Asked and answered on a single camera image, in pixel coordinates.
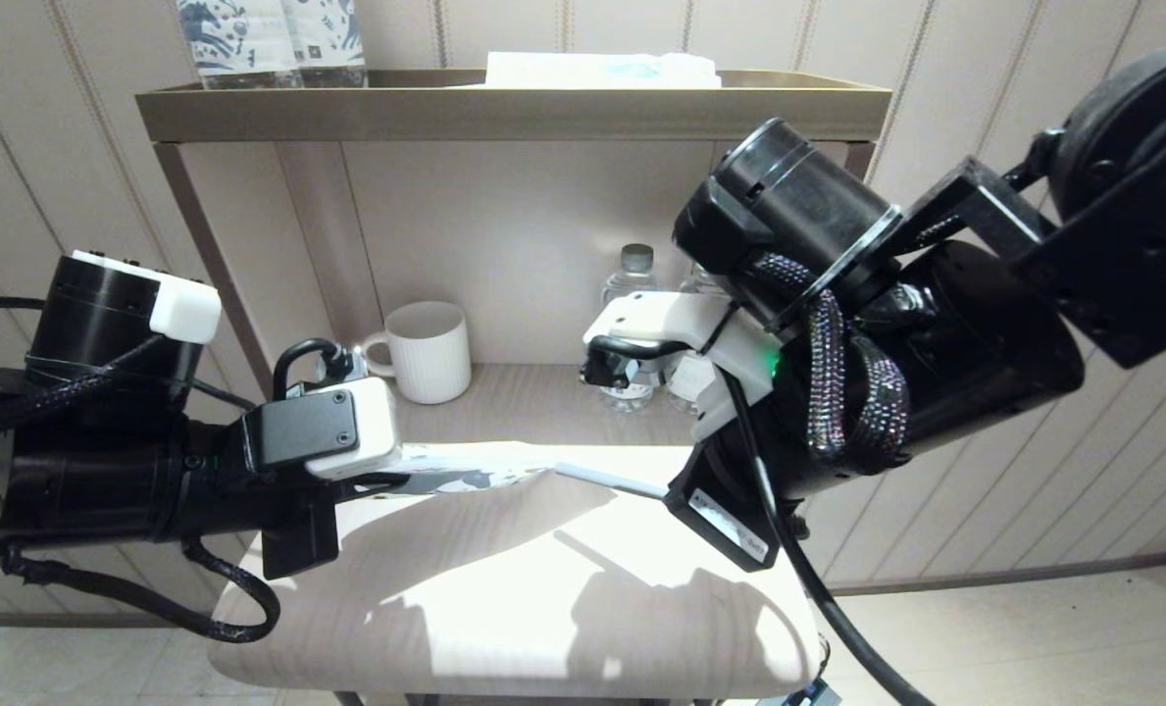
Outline patterned packages on top shelf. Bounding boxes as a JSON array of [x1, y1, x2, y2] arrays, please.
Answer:
[[176, 0, 304, 89]]

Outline white blue flat package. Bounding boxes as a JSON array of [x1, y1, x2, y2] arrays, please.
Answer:
[[484, 51, 724, 89]]

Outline grey toothbrush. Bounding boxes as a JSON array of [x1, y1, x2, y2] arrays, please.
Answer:
[[551, 461, 669, 498]]

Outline white ribbed mug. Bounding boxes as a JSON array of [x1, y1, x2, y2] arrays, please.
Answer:
[[362, 301, 472, 405]]

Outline black braided right arm sleeve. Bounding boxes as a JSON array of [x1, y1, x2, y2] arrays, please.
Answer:
[[747, 250, 913, 474]]

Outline black left camera cable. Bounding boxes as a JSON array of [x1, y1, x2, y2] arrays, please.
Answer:
[[271, 337, 368, 399]]

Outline clear water bottle dark cap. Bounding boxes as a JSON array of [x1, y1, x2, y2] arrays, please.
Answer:
[[666, 263, 731, 415], [597, 243, 664, 413]]

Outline white horse-print pouch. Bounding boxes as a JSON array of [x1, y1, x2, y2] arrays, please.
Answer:
[[386, 441, 556, 497]]

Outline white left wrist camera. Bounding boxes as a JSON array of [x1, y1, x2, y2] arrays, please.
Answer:
[[241, 377, 403, 481]]

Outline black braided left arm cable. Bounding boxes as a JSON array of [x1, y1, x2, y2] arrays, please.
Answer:
[[0, 534, 282, 644]]

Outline beige wooden shelf unit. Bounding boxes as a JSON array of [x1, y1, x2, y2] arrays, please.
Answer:
[[136, 69, 892, 706]]

